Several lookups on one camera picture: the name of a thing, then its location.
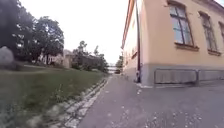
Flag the large dark trees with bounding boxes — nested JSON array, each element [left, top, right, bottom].
[[0, 0, 65, 65]]

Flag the yellow building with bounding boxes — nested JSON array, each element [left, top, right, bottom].
[[120, 0, 224, 89]]

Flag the grey asphalt path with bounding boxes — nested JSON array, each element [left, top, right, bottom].
[[77, 73, 224, 128]]

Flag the cobblestone gutter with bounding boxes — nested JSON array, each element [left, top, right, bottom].
[[25, 76, 111, 128]]

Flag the bushes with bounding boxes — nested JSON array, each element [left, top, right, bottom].
[[70, 40, 110, 73]]

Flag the grey boulder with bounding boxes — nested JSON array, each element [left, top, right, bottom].
[[0, 45, 15, 67]]

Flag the grass slope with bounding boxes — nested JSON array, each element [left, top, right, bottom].
[[0, 64, 108, 128]]

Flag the low pale building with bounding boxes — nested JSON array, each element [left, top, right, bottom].
[[39, 49, 75, 70]]

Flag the distant white building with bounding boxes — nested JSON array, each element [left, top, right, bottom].
[[106, 64, 123, 75]]

